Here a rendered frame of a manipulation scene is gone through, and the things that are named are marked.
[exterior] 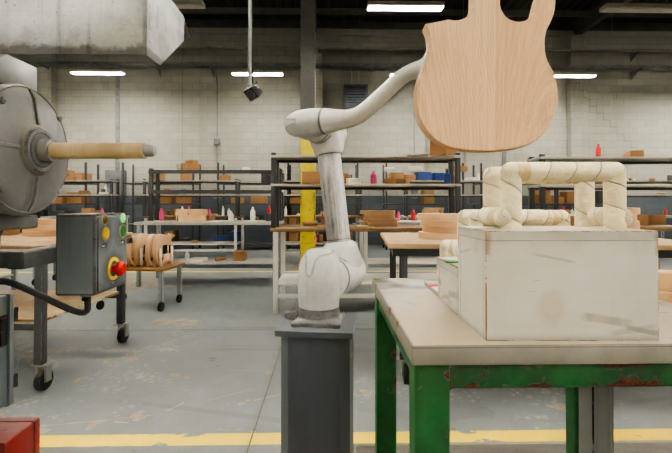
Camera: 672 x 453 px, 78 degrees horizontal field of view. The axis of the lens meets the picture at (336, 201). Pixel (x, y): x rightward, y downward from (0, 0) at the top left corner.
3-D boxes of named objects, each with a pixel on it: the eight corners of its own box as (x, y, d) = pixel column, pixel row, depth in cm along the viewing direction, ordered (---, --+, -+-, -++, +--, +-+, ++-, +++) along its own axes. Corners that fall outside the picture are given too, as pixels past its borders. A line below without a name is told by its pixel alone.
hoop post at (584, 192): (581, 227, 74) (580, 174, 74) (570, 226, 77) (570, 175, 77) (598, 227, 74) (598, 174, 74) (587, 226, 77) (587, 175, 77)
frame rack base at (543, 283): (487, 342, 64) (486, 230, 64) (456, 316, 79) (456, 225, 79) (661, 341, 65) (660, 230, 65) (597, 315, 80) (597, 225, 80)
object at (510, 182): (505, 230, 66) (505, 170, 66) (497, 229, 69) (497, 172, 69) (525, 230, 66) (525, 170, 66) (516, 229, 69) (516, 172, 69)
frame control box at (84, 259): (-24, 327, 95) (-23, 214, 95) (41, 304, 117) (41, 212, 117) (84, 326, 96) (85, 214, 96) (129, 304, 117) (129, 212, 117)
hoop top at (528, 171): (505, 180, 66) (505, 160, 66) (497, 182, 69) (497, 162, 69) (631, 181, 66) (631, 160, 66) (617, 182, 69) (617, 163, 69)
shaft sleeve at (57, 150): (57, 142, 84) (59, 158, 84) (47, 142, 80) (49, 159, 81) (148, 142, 84) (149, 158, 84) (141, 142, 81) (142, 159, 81)
